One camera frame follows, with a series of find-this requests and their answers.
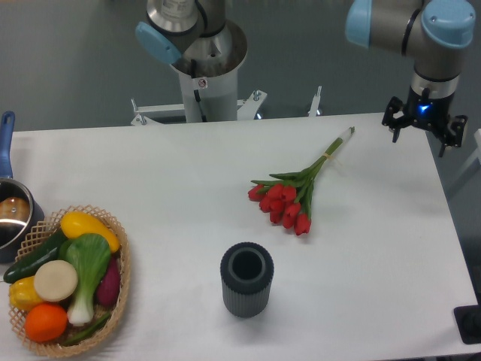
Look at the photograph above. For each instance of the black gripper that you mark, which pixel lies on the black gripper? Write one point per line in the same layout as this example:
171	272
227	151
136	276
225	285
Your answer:
424	112

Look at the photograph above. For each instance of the red tulip bouquet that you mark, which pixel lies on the red tulip bouquet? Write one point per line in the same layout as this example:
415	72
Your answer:
287	197

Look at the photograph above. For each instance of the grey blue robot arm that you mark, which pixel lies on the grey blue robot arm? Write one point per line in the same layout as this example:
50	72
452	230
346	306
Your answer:
435	34

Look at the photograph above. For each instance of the black device at edge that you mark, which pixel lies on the black device at edge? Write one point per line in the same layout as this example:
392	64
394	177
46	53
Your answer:
468	322

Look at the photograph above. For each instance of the dark grey ribbed vase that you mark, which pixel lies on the dark grey ribbed vase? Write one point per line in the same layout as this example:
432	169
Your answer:
247	272

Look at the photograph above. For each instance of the green bok choy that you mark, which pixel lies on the green bok choy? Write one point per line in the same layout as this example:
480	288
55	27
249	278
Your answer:
89	254

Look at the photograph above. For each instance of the purple sweet potato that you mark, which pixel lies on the purple sweet potato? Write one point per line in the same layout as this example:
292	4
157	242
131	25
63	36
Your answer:
108	290

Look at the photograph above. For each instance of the yellow squash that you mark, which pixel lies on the yellow squash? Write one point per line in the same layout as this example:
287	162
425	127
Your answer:
76	223

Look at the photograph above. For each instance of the woven wicker basket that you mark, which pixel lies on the woven wicker basket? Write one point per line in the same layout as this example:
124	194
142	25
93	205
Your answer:
40	233

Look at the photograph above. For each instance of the green chili pepper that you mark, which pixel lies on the green chili pepper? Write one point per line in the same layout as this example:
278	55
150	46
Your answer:
88	332

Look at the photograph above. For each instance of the beige round disc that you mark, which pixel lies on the beige round disc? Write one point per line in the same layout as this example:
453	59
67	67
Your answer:
55	281

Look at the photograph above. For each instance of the dark green cucumber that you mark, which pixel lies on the dark green cucumber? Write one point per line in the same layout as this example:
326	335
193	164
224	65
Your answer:
28	265

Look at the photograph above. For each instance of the orange fruit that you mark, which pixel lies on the orange fruit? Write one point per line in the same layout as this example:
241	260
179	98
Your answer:
46	322

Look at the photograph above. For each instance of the yellow bell pepper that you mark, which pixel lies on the yellow bell pepper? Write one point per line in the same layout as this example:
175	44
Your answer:
23	296

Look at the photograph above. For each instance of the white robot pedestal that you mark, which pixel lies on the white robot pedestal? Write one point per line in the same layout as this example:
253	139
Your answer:
207	73

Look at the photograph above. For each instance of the white metal base frame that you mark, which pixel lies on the white metal base frame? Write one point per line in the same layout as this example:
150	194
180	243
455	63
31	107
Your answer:
247	109

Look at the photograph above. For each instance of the blue handled saucepan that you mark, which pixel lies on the blue handled saucepan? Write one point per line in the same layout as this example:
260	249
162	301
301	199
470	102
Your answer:
19	210

